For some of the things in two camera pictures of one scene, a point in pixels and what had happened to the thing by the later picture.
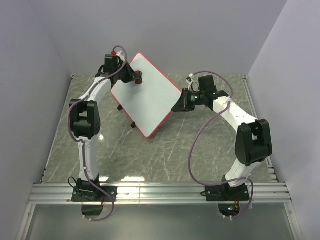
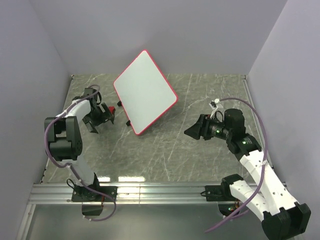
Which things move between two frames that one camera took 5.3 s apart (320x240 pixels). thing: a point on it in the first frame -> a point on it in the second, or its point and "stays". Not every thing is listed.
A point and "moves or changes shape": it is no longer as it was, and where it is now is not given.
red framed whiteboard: (149, 103) moves or changes shape
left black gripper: (131, 74) -> (106, 116)
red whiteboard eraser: (138, 80) -> (112, 109)
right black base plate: (225, 193) stays
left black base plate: (98, 196) stays
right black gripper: (183, 105) -> (201, 127)
